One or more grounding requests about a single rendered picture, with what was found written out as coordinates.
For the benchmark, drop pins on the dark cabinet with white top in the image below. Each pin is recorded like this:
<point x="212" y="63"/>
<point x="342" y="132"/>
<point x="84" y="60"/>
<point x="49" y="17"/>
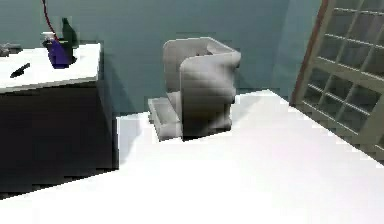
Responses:
<point x="50" y="133"/>

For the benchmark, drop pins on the dark green bottle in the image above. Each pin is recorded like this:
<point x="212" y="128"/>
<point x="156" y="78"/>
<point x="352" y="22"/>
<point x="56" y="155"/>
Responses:
<point x="69" y="33"/>

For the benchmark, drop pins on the glass paned room door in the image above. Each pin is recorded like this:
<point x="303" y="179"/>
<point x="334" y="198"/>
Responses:
<point x="346" y="76"/>

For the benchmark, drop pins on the grey tap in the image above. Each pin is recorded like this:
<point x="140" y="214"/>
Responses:
<point x="8" y="49"/>

